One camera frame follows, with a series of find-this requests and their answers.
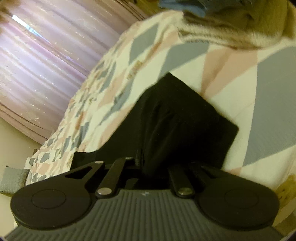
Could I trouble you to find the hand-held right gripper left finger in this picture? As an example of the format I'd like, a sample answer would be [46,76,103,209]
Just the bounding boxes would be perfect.
[62,157,135,198]

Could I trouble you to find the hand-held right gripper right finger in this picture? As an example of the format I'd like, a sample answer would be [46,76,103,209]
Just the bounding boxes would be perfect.
[168,165,223,198]

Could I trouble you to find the black garment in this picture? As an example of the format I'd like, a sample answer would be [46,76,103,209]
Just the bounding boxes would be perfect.
[72,72,240,183]

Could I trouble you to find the grey striped cushion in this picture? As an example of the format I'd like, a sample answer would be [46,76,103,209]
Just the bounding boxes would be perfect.
[0,166,30,198]

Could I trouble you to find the diamond-patterned quilt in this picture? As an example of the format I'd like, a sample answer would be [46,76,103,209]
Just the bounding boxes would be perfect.
[24,10,296,193]

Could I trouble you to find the pink curtain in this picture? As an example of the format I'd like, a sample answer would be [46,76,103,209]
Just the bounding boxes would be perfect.
[0,0,148,144]

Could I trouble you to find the beige folded towel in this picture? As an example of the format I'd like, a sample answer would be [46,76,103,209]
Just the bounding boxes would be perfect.
[177,0,292,49]

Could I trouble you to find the blue jeans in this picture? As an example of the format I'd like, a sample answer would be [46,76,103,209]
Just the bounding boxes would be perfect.
[159,0,208,17]

